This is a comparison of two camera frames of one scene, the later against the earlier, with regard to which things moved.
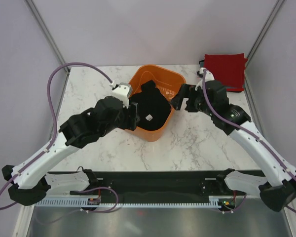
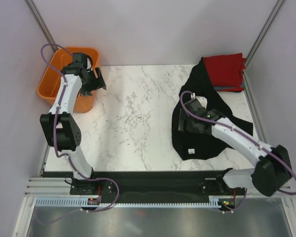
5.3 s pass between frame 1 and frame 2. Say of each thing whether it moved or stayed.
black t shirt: moved
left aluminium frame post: stayed
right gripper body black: moved
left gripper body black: moved
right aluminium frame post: stayed
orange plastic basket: moved
